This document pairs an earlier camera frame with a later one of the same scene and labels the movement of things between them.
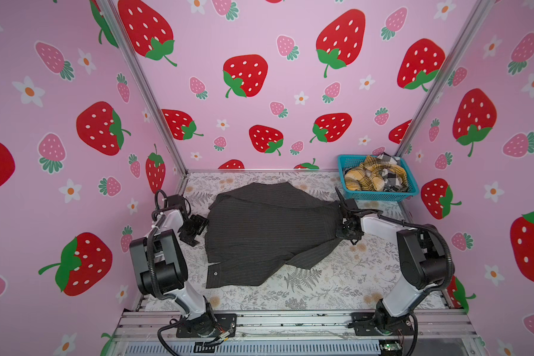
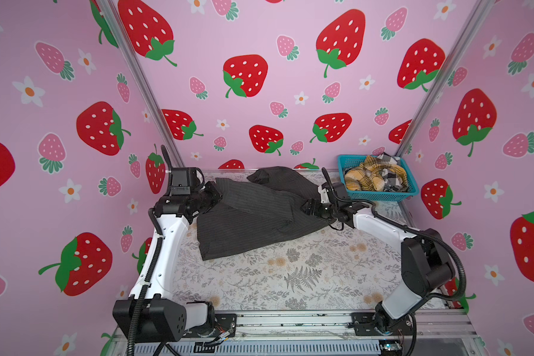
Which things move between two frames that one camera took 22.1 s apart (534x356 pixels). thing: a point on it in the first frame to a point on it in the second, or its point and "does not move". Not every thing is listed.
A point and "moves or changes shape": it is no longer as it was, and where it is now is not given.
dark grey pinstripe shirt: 254,231 moves or changes shape
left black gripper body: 194,228 to 206,199
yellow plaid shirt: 368,176 does not move
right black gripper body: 344,233 to 324,210
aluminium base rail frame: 448,332 does not move
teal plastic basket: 348,162 does not move
